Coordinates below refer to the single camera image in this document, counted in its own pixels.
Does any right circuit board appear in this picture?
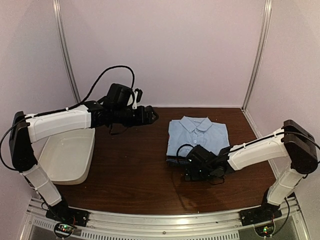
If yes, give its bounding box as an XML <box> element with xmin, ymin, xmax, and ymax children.
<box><xmin>254</xmin><ymin>223</ymin><xmax>275</xmax><ymax>238</ymax></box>

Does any left circuit board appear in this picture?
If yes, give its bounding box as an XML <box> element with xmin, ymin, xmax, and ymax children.
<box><xmin>53</xmin><ymin>222</ymin><xmax>76</xmax><ymax>239</ymax></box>

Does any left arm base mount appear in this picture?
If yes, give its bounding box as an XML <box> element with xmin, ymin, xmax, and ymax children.
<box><xmin>45</xmin><ymin>200</ymin><xmax>90</xmax><ymax>227</ymax></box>

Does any left aluminium frame post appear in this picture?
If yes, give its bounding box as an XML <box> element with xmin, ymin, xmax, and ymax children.
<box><xmin>52</xmin><ymin>0</ymin><xmax>81</xmax><ymax>103</ymax></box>

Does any white plastic tub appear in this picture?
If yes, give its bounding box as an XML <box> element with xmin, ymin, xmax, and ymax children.
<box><xmin>38</xmin><ymin>128</ymin><xmax>95</xmax><ymax>186</ymax></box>

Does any circuit board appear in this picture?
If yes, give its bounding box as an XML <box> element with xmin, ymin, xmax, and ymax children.
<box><xmin>53</xmin><ymin>222</ymin><xmax>76</xmax><ymax>239</ymax></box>
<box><xmin>254</xmin><ymin>223</ymin><xmax>275</xmax><ymax>238</ymax></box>

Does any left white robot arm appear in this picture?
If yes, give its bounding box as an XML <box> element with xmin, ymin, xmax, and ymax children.
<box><xmin>9</xmin><ymin>83</ymin><xmax>159</xmax><ymax>222</ymax></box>

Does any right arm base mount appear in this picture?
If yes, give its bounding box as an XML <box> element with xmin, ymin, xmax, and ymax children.
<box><xmin>239</xmin><ymin>202</ymin><xmax>282</xmax><ymax>226</ymax></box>

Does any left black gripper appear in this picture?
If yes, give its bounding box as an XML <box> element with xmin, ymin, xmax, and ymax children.
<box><xmin>112</xmin><ymin>105</ymin><xmax>159</xmax><ymax>128</ymax></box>

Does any folded blue checked shirt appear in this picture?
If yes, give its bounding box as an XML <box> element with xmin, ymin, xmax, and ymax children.
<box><xmin>166</xmin><ymin>156</ymin><xmax>190</xmax><ymax>167</ymax></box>

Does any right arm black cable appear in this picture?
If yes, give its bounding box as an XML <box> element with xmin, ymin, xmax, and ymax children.
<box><xmin>176</xmin><ymin>143</ymin><xmax>195</xmax><ymax>163</ymax></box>

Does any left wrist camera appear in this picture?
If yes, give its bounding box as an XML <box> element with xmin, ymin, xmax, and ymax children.
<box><xmin>128</xmin><ymin>88</ymin><xmax>143</xmax><ymax>110</ymax></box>

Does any aluminium frame post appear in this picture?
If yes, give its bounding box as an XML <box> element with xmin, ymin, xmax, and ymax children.
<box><xmin>52</xmin><ymin>0</ymin><xmax>81</xmax><ymax>103</ymax></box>
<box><xmin>241</xmin><ymin>0</ymin><xmax>273</xmax><ymax>112</ymax></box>

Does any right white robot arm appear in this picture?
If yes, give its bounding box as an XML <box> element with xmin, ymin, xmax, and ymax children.
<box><xmin>184</xmin><ymin>119</ymin><xmax>320</xmax><ymax>221</ymax></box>

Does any right aluminium frame post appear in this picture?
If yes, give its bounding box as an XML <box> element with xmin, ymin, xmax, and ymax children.
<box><xmin>241</xmin><ymin>0</ymin><xmax>273</xmax><ymax>112</ymax></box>

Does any light blue long sleeve shirt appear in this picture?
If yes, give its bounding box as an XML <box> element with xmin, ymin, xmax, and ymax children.
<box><xmin>166</xmin><ymin>116</ymin><xmax>230</xmax><ymax>157</ymax></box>

